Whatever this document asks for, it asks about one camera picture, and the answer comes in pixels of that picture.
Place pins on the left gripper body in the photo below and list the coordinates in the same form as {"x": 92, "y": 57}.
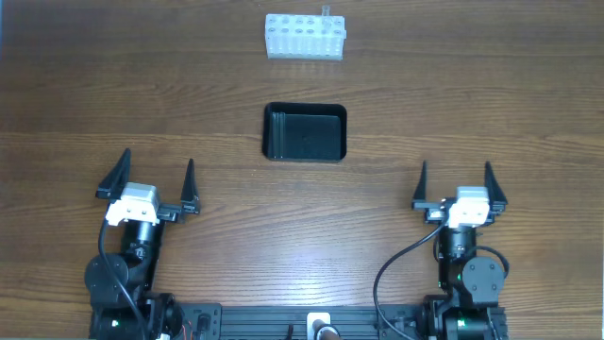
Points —
{"x": 170, "y": 212}

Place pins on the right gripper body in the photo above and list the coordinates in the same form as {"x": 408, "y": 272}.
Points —
{"x": 434, "y": 208}

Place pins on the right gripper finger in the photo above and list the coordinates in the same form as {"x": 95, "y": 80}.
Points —
{"x": 421, "y": 189}
{"x": 495, "y": 193}

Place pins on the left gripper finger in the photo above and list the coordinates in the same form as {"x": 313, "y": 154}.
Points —
{"x": 190, "y": 193}
{"x": 115, "y": 181}

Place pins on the clear test tube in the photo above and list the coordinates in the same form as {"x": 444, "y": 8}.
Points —
{"x": 282, "y": 137}
{"x": 326, "y": 10}

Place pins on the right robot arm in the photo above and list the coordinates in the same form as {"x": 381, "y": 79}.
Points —
{"x": 472, "y": 278}

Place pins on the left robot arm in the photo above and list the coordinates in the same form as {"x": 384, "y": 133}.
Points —
{"x": 127, "y": 274}

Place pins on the black tray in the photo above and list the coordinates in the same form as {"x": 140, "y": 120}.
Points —
{"x": 311, "y": 137}

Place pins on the white test tube rack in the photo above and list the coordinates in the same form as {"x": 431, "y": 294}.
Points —
{"x": 302, "y": 42}

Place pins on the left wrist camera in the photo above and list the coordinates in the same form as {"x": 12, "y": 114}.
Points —
{"x": 134, "y": 203}

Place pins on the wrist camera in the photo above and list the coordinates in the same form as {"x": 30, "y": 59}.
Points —
{"x": 467, "y": 208}
{"x": 134, "y": 203}

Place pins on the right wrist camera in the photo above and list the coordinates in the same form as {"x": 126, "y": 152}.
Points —
{"x": 467, "y": 208}

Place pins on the mounting rail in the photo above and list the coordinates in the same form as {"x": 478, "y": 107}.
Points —
{"x": 264, "y": 323}

